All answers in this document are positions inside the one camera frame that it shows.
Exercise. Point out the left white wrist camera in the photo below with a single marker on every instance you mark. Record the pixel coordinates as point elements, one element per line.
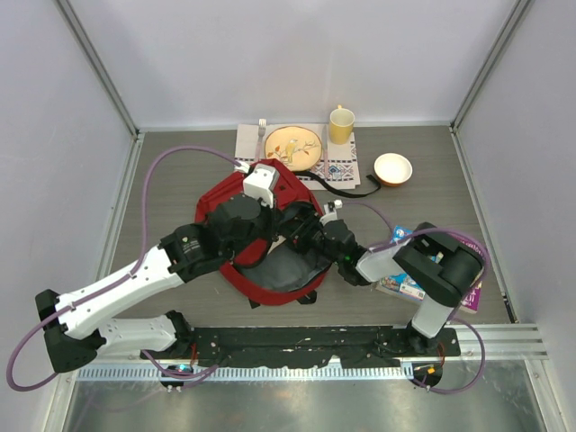
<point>259,185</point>

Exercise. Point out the pink handled knife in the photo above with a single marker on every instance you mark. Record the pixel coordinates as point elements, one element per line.
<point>325,151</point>

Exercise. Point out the white slotted cable duct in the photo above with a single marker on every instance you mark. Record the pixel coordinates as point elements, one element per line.
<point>331,372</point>

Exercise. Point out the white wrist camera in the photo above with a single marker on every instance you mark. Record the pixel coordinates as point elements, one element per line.
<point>331,211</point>
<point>259,185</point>

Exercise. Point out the purple treehouse book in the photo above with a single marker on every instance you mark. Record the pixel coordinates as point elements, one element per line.
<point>470,303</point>

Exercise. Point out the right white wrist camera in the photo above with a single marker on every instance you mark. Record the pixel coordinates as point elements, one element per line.
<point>331,211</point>

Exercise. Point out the yellow mug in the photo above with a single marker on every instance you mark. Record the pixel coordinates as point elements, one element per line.
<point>341,124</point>

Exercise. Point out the bird pattern wooden plate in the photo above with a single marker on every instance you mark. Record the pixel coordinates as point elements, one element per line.
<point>298,148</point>

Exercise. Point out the red backpack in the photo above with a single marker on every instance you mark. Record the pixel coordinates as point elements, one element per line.
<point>280,275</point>

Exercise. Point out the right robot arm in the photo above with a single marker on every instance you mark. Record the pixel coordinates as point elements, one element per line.
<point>444,263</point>

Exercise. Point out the pink handled fork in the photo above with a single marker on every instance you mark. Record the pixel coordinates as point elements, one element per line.
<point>262,123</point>

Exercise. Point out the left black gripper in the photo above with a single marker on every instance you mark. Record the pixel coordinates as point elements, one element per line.
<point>274,218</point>

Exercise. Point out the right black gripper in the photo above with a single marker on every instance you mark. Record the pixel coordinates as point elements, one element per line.
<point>298,229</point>

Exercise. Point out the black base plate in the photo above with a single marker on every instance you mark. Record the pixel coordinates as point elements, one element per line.
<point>306,347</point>

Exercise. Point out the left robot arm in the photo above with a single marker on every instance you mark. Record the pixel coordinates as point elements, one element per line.
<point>73,323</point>

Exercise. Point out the white orange bowl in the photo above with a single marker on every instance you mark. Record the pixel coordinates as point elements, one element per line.
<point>392,169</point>

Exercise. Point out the blue comic cover book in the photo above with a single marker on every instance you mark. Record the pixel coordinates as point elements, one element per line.
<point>402,286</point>

